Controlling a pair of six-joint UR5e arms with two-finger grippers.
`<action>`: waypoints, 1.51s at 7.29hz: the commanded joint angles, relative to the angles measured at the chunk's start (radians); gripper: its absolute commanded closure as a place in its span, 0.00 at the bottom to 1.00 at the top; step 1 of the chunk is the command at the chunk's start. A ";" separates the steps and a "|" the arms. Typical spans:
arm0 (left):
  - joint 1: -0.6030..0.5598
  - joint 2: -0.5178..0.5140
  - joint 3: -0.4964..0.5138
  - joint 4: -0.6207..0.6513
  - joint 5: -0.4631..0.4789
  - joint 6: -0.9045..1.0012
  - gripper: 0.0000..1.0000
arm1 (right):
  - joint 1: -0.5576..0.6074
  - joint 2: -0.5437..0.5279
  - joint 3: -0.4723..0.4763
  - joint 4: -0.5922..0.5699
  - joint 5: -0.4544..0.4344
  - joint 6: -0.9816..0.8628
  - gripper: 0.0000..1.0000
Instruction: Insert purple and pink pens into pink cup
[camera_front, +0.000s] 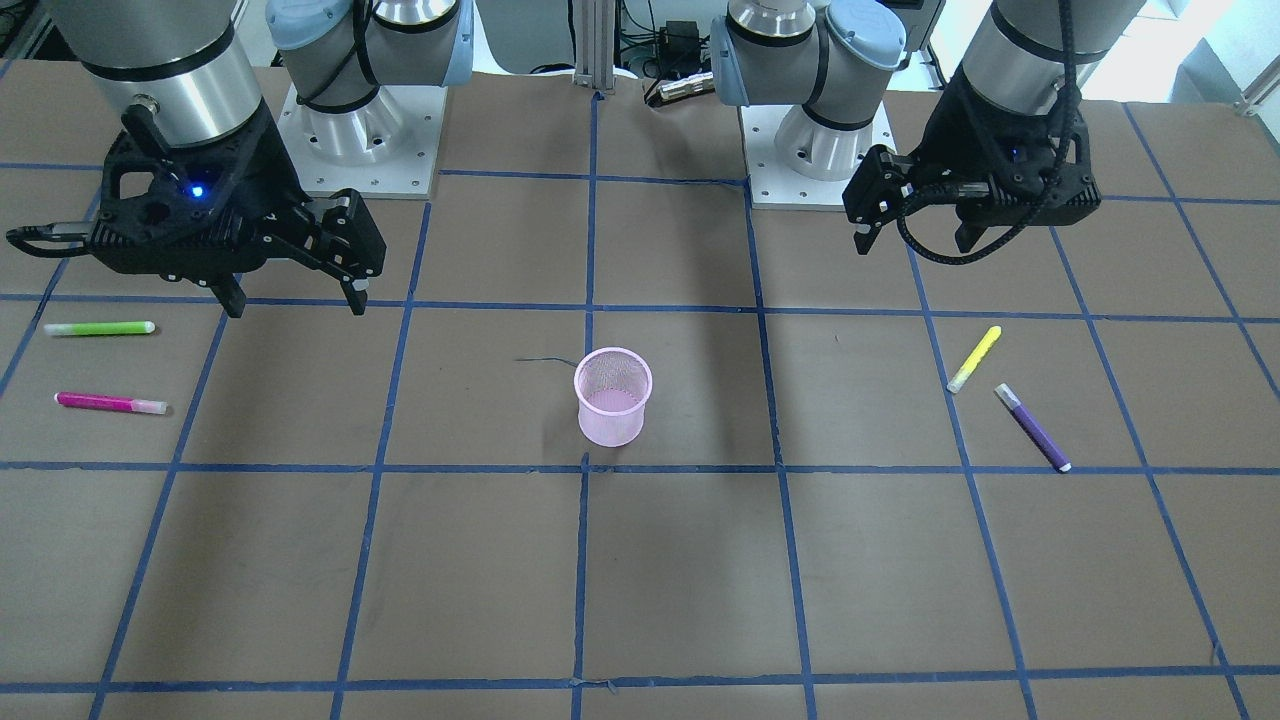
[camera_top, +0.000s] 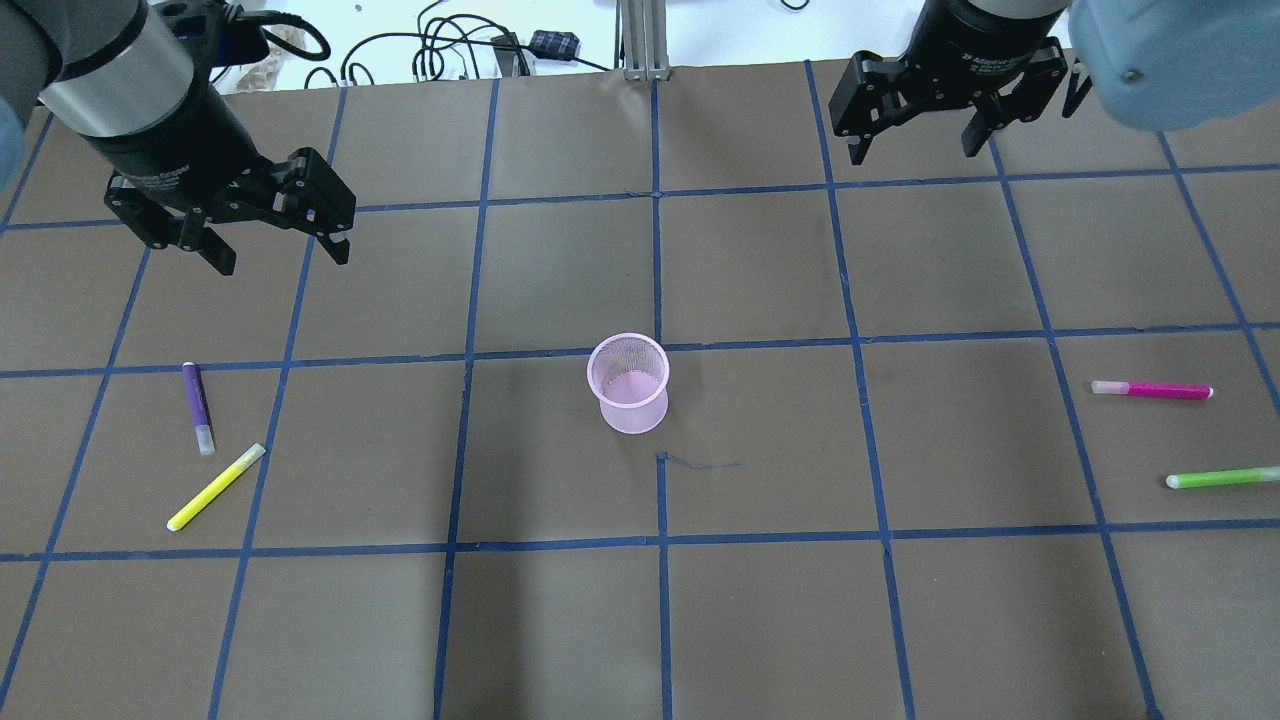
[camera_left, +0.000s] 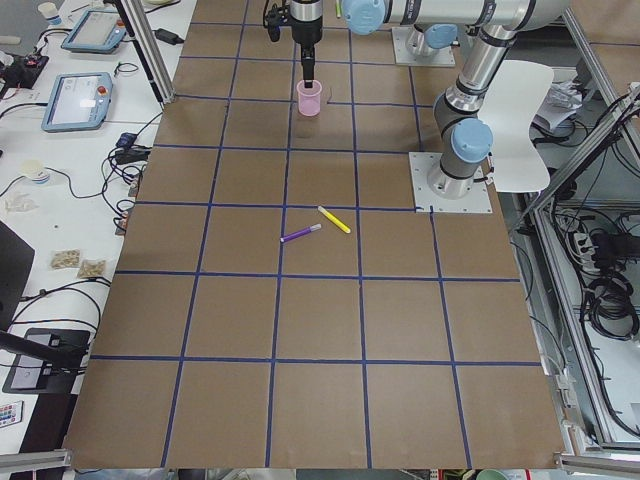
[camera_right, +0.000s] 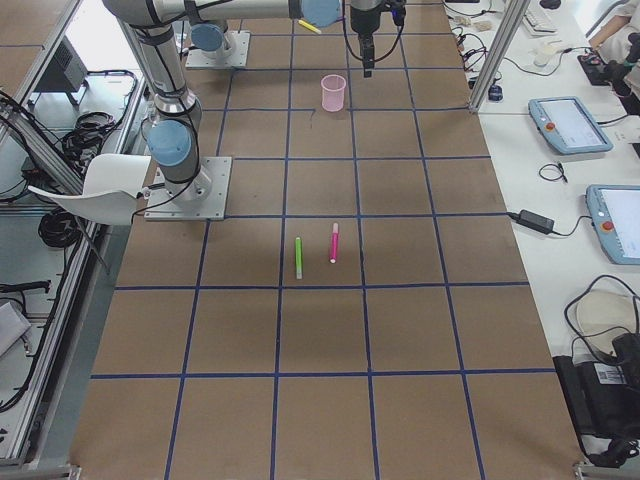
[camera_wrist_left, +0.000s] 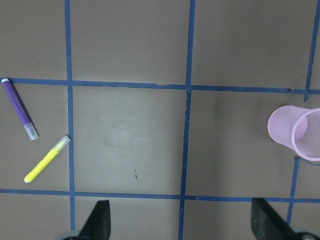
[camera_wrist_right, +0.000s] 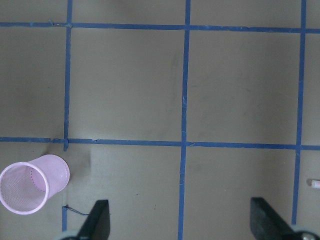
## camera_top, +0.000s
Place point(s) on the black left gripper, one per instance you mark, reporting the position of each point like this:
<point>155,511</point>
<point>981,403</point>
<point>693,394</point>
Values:
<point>183,137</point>

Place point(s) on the pink pen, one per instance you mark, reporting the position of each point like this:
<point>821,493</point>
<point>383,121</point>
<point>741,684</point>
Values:
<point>1153,390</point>

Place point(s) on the green pen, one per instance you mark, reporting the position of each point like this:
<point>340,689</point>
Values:
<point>1222,478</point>

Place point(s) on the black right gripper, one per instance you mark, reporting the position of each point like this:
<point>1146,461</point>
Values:
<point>975,48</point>

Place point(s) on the pink mesh cup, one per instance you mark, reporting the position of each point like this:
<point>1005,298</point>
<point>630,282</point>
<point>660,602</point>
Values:
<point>628,374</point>

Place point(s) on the aluminium frame post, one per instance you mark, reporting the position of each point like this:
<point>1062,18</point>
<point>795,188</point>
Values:
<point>642,40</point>

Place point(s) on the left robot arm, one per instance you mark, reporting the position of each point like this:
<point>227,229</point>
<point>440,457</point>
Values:
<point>133,80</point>

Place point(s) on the purple pen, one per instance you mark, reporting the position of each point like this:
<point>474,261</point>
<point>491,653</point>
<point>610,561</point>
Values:
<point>198,408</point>

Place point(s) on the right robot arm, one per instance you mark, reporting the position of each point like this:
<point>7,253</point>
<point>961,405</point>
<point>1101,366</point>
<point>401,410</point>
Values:
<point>1155,65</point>

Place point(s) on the yellow pen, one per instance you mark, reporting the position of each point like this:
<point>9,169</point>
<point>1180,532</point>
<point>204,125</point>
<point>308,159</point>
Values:
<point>216,487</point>

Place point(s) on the black power adapter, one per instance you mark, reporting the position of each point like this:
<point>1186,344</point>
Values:
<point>554,45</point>

